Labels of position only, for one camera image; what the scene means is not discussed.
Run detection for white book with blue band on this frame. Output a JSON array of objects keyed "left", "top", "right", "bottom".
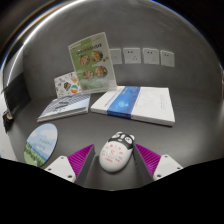
[{"left": 90, "top": 85, "right": 176, "bottom": 127}]

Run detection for white panda computer mouse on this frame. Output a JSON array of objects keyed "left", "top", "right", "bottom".
[{"left": 98, "top": 131, "right": 136, "bottom": 174}]

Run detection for green acrylic sign stand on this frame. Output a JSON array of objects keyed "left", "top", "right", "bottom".
[{"left": 67, "top": 31, "right": 118, "bottom": 95}]

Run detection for white sticker-print card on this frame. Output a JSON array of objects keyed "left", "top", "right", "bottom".
[{"left": 53, "top": 71, "right": 83, "bottom": 99}]

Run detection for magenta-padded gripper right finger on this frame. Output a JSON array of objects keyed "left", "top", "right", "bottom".
[{"left": 132, "top": 143, "right": 184, "bottom": 188}]

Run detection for white wall sockets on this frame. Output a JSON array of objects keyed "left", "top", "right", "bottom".
[{"left": 109, "top": 47, "right": 176, "bottom": 68}]

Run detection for round landscape-print mouse pad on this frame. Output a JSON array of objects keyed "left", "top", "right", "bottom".
[{"left": 23, "top": 123, "right": 59, "bottom": 168}]

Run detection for grey building-cover book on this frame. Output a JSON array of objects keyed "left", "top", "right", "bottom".
[{"left": 36, "top": 93, "right": 92, "bottom": 123}]

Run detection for black flat panel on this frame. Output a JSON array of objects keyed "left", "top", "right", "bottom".
[{"left": 1, "top": 72, "right": 33, "bottom": 134}]

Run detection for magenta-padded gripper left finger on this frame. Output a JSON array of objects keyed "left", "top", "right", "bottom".
[{"left": 43, "top": 143, "right": 98, "bottom": 188}]

